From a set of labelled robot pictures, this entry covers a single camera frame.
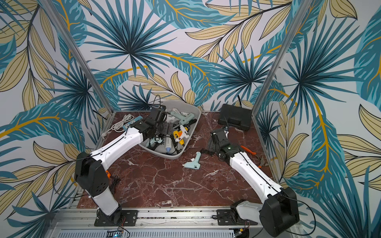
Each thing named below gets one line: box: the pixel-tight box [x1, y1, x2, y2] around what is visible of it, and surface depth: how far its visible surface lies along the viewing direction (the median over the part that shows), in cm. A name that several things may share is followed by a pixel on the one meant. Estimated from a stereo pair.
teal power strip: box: [122, 115, 144, 130], surface depth 112 cm
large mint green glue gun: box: [170, 111, 195, 126], surface depth 109 cm
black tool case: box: [217, 103, 253, 132], surface depth 112 cm
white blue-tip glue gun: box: [164, 135, 173, 153], surface depth 99 cm
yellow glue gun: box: [172, 130, 185, 146], surface depth 100 cm
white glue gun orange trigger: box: [175, 124, 190, 142], surface depth 100 cm
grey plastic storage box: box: [138, 100, 202, 160], surface depth 102 cm
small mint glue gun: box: [181, 151, 201, 170], surface depth 92 cm
